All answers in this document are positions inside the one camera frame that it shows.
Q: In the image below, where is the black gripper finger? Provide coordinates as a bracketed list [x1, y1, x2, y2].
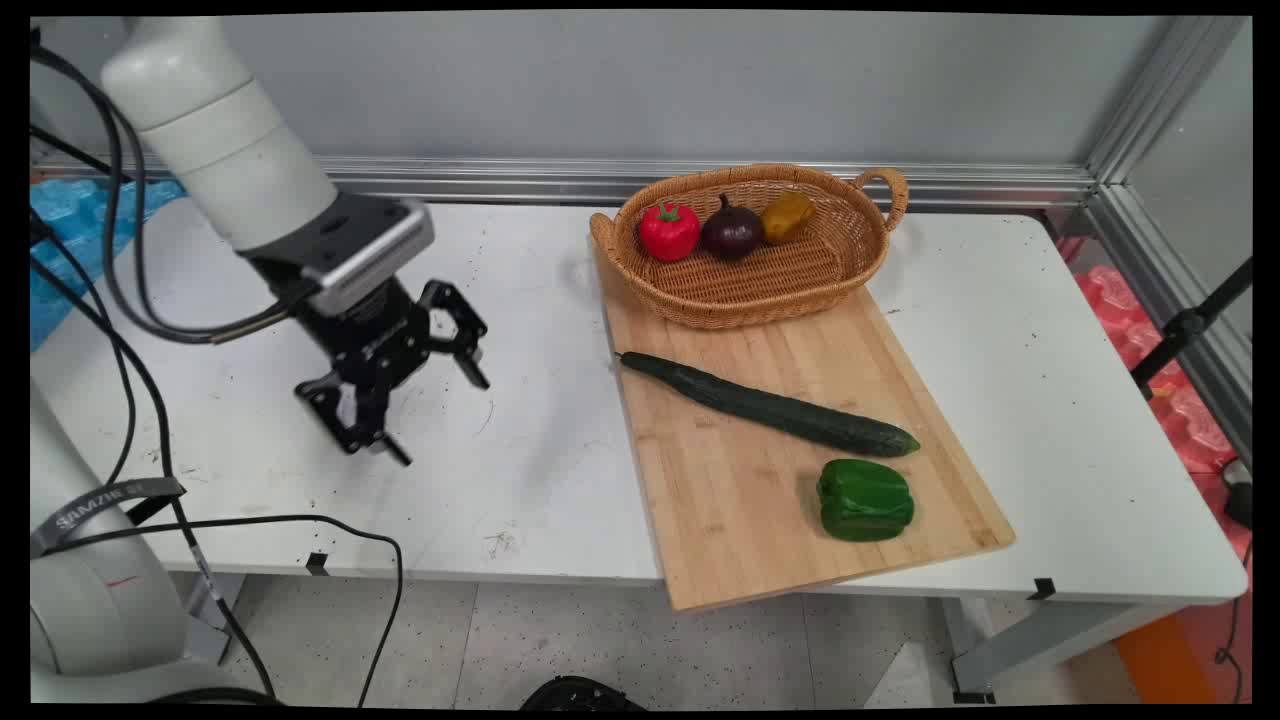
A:
[295, 371, 413, 468]
[418, 279, 492, 392]

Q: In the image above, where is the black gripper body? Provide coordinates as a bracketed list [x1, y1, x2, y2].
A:
[293, 277, 450, 395]

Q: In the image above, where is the yellow bell pepper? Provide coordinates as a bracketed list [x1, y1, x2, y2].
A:
[760, 191, 818, 247]

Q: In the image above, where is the red bell pepper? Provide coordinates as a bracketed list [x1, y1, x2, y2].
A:
[638, 200, 702, 263]

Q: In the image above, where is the grey straight table leg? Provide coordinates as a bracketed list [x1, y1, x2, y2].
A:
[180, 572, 247, 667]

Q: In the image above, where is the dark purple onion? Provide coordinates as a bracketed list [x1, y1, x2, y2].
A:
[700, 193, 765, 262]

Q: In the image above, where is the woven wicker basket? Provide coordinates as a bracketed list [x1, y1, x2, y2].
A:
[589, 163, 910, 331]

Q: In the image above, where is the long dark green cucumber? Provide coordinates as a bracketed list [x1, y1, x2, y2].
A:
[615, 351, 922, 459]

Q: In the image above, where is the bamboo cutting board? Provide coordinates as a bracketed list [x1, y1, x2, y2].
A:
[595, 240, 1018, 613]

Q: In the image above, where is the round black floor object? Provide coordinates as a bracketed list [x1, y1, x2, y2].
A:
[520, 675, 647, 711]

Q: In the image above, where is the green bell pepper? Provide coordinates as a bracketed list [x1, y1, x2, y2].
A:
[815, 458, 917, 543]

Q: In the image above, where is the grey angled table leg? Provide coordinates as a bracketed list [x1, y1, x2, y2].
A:
[940, 596, 1193, 705]

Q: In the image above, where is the black tripod stand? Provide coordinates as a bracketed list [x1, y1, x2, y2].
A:
[1130, 257, 1253, 401]

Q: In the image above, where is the red foam mat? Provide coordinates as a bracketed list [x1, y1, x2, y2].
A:
[1058, 235, 1253, 641]

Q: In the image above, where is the orange floor panel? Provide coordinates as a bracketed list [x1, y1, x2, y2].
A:
[1114, 610, 1223, 705]

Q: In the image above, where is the silver black wrist camera box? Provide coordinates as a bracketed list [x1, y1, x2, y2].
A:
[300, 197, 437, 317]

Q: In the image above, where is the black cable with white label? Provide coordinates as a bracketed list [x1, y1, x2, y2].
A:
[30, 215, 279, 699]

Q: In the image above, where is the long aluminium frame rail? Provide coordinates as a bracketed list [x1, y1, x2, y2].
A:
[30, 150, 1099, 211]

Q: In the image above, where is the grey Samzhe velcro strap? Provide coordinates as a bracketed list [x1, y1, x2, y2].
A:
[30, 477, 189, 557]

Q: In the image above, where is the thick black cable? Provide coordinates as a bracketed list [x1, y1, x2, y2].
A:
[30, 45, 301, 346]

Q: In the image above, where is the short aluminium frame rail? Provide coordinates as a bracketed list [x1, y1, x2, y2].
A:
[1085, 183, 1253, 466]

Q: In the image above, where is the aluminium frame post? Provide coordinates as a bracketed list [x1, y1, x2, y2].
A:
[1085, 15, 1249, 189]

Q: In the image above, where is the thin black adapter cable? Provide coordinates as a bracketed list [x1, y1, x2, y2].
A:
[1214, 540, 1253, 703]

